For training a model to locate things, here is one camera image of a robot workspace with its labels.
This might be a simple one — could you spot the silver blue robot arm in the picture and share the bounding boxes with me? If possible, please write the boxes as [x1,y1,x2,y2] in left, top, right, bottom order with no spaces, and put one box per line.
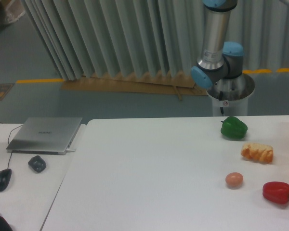
[191,0,289,89]

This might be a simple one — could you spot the green bell pepper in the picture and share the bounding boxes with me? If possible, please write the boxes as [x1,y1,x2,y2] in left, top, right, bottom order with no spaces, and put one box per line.
[220,116,248,140]

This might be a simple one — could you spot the red bell pepper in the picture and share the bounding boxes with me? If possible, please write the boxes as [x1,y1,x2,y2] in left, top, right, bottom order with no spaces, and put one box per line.
[263,181,289,205]

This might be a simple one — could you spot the brown cardboard sheet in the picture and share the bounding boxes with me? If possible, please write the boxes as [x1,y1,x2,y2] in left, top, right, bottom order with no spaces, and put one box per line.
[61,70,207,100]

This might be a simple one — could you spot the white usb plug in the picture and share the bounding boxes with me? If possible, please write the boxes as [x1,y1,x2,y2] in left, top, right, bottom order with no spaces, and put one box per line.
[66,149,76,153]

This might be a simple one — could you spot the silver laptop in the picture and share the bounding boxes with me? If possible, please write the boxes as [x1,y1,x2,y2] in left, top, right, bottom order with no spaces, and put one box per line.
[6,117,82,155]

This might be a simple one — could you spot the grey pleated curtain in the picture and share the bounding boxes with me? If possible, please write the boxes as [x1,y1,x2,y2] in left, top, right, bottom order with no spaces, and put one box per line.
[22,0,289,80]

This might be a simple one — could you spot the brown egg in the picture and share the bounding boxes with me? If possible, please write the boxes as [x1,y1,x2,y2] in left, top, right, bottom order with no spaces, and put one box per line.
[225,172,244,187]

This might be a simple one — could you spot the small black controller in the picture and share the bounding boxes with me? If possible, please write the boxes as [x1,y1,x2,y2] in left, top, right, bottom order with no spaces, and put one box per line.
[28,155,47,173]

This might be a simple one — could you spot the bread loaf piece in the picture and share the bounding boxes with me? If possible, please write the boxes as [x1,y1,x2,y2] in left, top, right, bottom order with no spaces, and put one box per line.
[241,142,274,163]

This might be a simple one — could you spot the black computer mouse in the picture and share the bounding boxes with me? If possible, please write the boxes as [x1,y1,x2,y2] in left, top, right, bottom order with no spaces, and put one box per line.
[0,168,12,192]

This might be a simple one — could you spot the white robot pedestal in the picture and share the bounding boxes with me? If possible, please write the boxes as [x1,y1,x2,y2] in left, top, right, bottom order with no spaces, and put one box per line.
[207,74,255,116]

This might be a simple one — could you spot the black mouse cable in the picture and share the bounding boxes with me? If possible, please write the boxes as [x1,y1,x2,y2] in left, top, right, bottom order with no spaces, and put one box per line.
[0,122,25,170]

